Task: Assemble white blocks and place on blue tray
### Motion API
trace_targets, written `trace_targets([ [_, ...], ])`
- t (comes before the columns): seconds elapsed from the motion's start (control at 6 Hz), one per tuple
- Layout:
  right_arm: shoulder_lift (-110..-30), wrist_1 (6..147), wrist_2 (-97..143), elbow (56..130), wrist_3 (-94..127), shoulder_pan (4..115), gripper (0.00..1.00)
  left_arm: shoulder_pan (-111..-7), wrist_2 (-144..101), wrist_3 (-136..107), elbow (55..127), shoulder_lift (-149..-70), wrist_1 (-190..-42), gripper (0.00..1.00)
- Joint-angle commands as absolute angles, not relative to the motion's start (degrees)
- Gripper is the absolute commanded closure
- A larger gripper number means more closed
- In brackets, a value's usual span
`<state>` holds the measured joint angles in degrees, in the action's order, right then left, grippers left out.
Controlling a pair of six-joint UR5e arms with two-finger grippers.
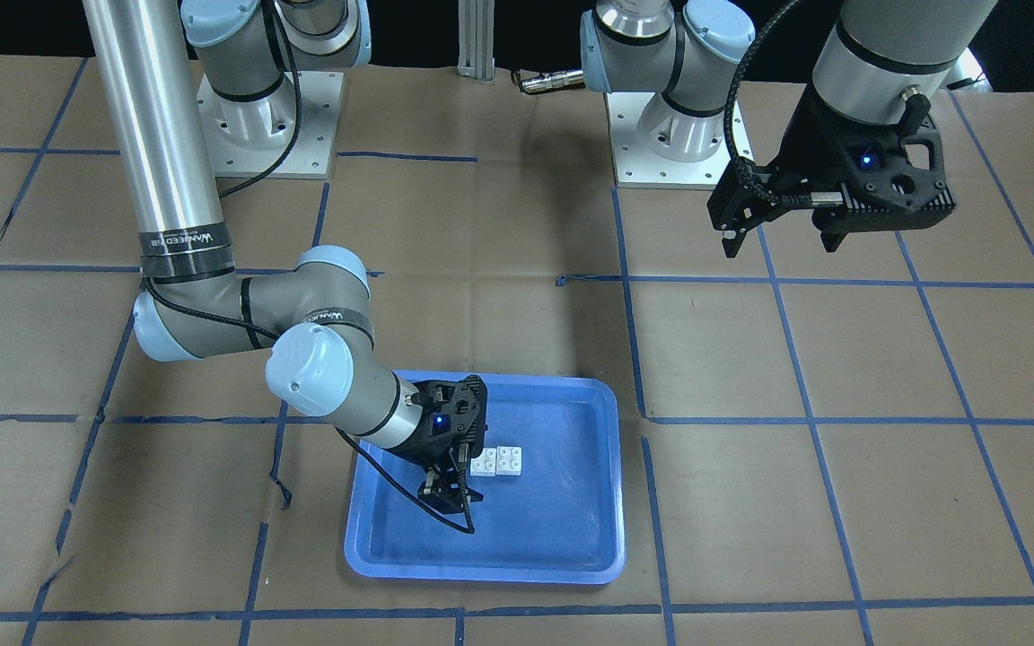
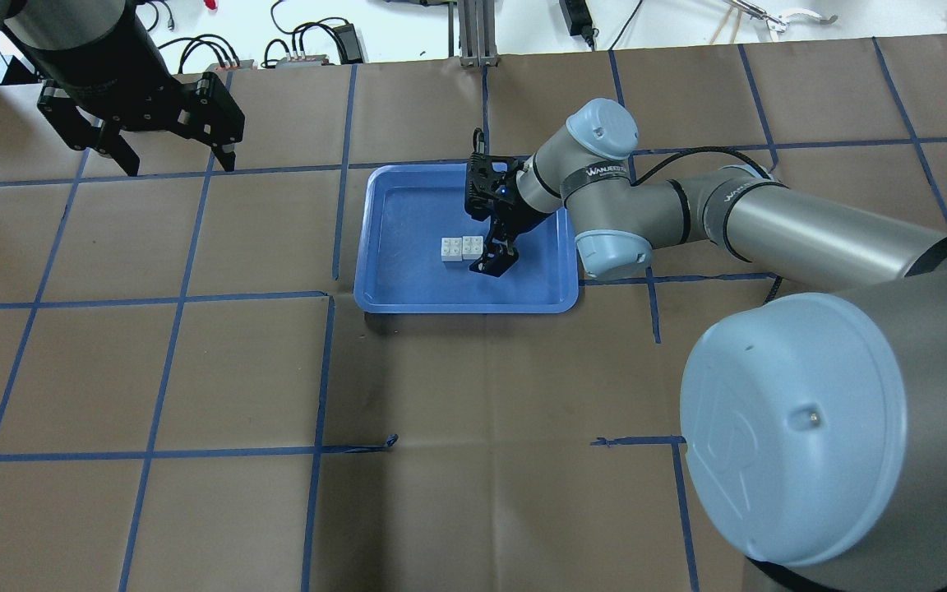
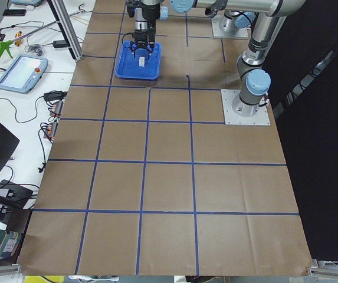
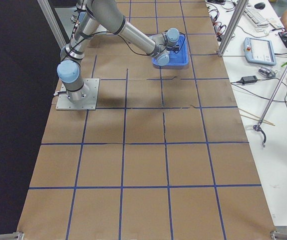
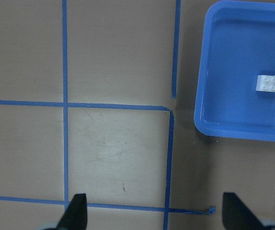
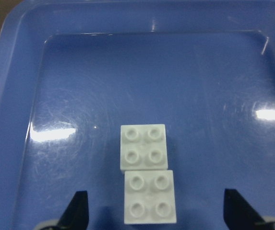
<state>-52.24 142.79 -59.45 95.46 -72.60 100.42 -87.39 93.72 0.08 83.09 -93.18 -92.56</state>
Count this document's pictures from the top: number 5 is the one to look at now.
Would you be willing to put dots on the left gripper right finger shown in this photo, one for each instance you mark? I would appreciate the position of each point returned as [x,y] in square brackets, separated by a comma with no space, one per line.
[237,216]

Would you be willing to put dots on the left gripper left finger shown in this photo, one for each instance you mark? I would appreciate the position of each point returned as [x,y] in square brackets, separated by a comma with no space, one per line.
[75,217]

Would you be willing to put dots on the blue plastic tray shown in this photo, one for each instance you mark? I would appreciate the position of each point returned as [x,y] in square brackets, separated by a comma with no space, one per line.
[238,46]

